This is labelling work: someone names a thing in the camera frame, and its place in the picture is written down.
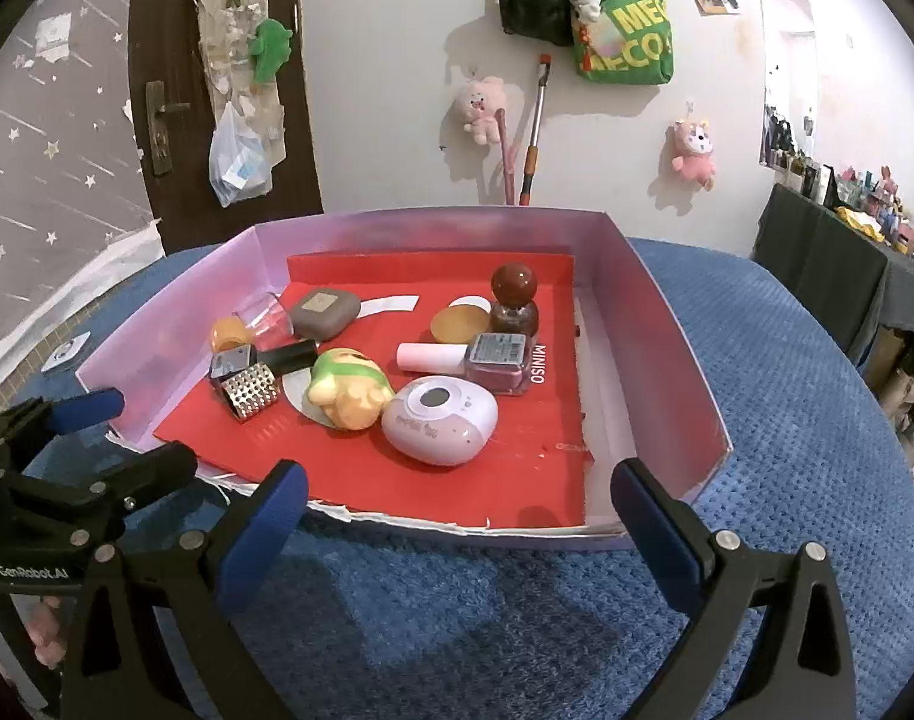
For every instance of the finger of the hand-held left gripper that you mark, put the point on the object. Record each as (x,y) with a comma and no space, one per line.
(157,472)
(90,409)

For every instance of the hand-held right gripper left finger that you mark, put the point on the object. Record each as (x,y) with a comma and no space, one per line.
(262,532)

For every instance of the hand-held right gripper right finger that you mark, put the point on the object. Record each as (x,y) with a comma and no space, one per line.
(656,532)

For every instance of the orange round soap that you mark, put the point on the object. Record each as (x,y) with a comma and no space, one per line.
(228,334)
(457,324)

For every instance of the green yellow toy figure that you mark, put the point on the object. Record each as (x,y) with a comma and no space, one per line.
(352,390)

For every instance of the black square bottle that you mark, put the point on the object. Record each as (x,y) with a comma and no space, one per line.
(292,360)

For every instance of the purple cardboard box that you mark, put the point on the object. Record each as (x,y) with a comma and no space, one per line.
(667,345)

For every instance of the clear plastic cup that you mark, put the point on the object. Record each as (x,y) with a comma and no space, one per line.
(266,319)

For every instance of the pink oval device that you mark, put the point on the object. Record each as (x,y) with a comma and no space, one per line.
(442,435)

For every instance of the pink nail polish bottle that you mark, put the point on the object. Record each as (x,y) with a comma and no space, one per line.
(502,371)

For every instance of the glitter bottle brown ball cap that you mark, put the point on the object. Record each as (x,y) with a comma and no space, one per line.
(513,285)

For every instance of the person's left hand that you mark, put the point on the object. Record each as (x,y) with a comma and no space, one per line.
(46,630)

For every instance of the red paper liner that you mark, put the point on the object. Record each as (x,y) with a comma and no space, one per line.
(427,495)

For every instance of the clear plastic bag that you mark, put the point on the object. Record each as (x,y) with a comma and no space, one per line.
(236,165)

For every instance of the dark-clothed side table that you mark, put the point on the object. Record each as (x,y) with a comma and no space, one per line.
(817,262)

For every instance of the dark wooden door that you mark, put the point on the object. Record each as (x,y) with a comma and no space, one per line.
(299,127)

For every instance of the pink plush white face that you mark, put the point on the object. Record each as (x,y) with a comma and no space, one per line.
(693,154)

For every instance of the pink stick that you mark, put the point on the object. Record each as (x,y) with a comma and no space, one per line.
(506,165)

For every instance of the row of small trinkets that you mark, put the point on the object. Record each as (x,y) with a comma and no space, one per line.
(877,202)

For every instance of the hanging pocket organizer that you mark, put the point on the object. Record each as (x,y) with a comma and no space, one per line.
(224,30)

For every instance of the green plush toy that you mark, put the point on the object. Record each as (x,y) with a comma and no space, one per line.
(271,49)

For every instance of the pink bunny plush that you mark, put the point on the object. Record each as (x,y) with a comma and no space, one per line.
(481,109)

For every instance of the green tote bag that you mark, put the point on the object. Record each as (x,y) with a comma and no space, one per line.
(629,45)

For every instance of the panda plush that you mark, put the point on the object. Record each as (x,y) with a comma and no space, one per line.
(586,1)

